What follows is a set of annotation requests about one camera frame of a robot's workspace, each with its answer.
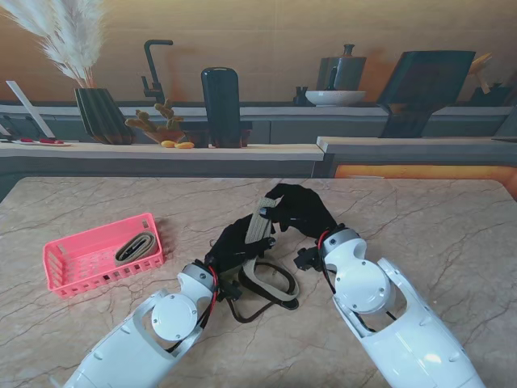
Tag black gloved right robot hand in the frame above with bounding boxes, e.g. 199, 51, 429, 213
260, 183, 347, 243

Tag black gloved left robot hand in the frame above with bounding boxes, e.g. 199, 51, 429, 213
204, 213, 278, 272

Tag beige woven belt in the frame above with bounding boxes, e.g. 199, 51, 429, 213
114, 232, 158, 268
220, 196, 301, 304

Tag dark brown woven belt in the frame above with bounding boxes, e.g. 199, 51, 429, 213
208, 240, 301, 324

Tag pink plastic storage basket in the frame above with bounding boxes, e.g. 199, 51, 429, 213
42, 213, 165, 299

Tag grey kitchen counter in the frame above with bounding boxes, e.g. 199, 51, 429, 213
0, 99, 517, 143

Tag small black countertop item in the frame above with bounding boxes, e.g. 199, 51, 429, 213
292, 85, 311, 107

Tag white ceramic bowl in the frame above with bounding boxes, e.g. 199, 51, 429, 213
305, 90, 368, 108

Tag pale stone counter slab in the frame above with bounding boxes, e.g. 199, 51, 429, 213
316, 136, 517, 155

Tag wooden bowl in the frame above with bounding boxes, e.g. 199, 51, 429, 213
141, 129, 187, 145

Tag black tall cylinder appliance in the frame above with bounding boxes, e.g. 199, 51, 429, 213
200, 66, 243, 138

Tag grey lidded pot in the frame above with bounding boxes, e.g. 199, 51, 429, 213
315, 43, 368, 92

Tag light wooden counter shelf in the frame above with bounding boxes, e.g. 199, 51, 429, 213
0, 141, 326, 162

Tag green cactus plant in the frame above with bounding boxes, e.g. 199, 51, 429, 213
124, 99, 185, 133

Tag black angled slab stand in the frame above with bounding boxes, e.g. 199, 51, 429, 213
376, 50, 477, 139

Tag dark ribbed vase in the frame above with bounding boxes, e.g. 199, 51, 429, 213
74, 87, 137, 146

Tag black kitchen faucet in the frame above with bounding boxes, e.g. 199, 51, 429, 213
141, 39, 174, 105

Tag black utensil holder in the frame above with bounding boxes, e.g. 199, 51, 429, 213
470, 82, 516, 107

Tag white plate with red food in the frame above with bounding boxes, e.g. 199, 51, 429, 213
11, 137, 74, 147

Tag yellow kitchen utensils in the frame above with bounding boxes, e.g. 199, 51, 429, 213
468, 51, 494, 76

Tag white leaning board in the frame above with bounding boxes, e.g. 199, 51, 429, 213
5, 80, 57, 139

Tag white pampas grass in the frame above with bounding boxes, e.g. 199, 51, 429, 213
0, 0, 108, 89

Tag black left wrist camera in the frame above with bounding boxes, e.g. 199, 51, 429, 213
217, 276, 243, 302

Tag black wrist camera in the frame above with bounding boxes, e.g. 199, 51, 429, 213
294, 247, 323, 272
217, 276, 243, 302

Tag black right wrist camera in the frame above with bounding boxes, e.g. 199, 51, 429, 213
294, 247, 323, 272

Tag red black left arm cable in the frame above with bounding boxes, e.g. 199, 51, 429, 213
167, 264, 222, 352

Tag red black arm cable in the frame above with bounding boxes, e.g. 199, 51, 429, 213
317, 232, 338, 294
167, 264, 222, 352

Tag red black right arm cable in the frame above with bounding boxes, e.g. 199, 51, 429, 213
317, 232, 338, 294

